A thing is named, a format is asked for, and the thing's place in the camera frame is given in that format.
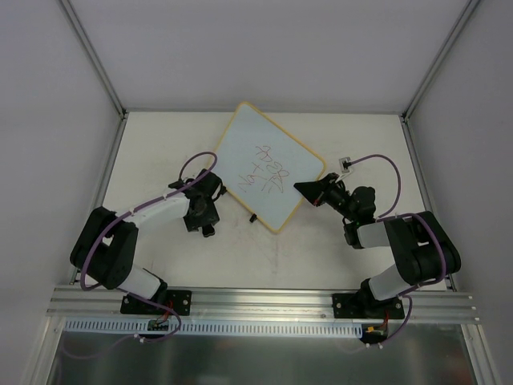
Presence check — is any black whiteboard eraser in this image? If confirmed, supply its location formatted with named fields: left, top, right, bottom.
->
left=202, top=225, right=216, bottom=237

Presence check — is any yellow framed whiteboard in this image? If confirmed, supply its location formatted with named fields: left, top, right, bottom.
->
left=213, top=102, right=326, bottom=233

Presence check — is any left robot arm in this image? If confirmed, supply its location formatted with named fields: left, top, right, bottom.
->
left=70, top=169, right=226, bottom=313

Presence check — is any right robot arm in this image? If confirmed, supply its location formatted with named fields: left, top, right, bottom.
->
left=294, top=173, right=461, bottom=318

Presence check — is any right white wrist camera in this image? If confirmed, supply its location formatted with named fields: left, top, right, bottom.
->
left=338, top=157, right=353, bottom=175

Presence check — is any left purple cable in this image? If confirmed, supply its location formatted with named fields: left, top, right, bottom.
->
left=62, top=151, right=220, bottom=360

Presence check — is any purple cable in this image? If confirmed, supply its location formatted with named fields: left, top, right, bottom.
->
left=62, top=151, right=220, bottom=360
left=340, top=154, right=448, bottom=354

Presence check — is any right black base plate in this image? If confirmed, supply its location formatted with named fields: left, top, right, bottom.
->
left=331, top=293, right=405, bottom=320

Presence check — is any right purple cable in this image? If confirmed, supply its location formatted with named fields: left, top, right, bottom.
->
left=340, top=154, right=448, bottom=354

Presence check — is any aluminium mounting rail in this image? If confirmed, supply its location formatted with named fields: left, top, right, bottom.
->
left=46, top=285, right=483, bottom=324

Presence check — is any white slotted cable duct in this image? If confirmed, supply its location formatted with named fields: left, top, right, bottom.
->
left=63, top=318, right=363, bottom=339

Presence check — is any right aluminium frame post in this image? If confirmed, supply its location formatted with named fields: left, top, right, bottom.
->
left=402, top=0, right=482, bottom=122

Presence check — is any aluminium frame post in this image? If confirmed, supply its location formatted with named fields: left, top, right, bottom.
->
left=402, top=0, right=482, bottom=122
left=57, top=0, right=127, bottom=119

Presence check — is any left aluminium frame post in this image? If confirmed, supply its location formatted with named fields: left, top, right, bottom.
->
left=57, top=0, right=127, bottom=119

